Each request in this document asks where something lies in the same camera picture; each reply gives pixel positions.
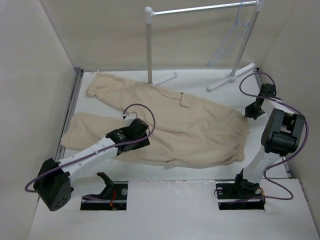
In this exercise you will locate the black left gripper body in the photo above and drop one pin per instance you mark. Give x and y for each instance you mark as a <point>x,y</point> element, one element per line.
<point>143,134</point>

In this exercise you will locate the beige trousers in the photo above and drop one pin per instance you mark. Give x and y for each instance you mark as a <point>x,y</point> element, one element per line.
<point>189,131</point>

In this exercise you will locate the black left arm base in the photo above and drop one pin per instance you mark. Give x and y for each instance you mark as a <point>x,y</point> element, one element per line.
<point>113,196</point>

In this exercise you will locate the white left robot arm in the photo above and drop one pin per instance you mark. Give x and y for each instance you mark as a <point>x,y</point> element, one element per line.
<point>59,181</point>

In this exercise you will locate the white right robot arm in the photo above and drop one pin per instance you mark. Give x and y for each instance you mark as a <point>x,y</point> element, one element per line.
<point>281,136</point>

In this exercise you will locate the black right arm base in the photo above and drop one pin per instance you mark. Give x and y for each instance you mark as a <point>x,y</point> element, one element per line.
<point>239,194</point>

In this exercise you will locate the light blue clothes hanger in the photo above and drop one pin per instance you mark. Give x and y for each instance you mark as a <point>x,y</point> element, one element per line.
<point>236,32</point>

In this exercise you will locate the white clothes rack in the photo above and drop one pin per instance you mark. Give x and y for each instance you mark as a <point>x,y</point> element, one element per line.
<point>188,37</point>

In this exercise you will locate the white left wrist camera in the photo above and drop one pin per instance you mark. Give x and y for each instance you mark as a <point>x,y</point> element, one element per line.
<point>128,118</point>

